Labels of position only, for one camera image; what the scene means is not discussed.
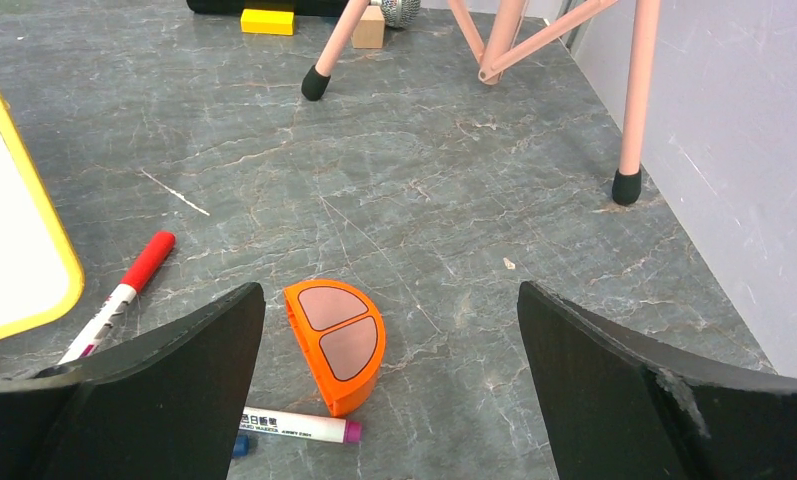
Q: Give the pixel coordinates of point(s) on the blue capped marker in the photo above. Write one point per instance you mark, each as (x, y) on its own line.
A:
(241, 446)

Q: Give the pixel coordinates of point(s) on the orange lego brick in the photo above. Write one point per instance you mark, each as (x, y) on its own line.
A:
(342, 336)

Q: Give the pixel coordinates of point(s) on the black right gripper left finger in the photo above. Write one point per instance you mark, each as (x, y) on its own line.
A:
(163, 405)

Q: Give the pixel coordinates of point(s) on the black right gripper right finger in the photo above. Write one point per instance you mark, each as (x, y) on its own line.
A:
(618, 404)

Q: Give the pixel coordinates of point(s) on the pink tripod stand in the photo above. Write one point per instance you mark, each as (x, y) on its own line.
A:
(501, 52)

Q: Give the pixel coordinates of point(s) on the yellow block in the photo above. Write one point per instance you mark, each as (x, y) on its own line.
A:
(267, 22)

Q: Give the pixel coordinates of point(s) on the red capped marker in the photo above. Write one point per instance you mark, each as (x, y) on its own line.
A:
(113, 309)

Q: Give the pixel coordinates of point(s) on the wooden block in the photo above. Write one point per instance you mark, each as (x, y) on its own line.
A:
(370, 30)

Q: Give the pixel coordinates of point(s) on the purple capped marker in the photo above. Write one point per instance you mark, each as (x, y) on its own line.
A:
(311, 427)

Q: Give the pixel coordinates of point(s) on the yellow framed whiteboard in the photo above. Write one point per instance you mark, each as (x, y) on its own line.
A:
(41, 277)

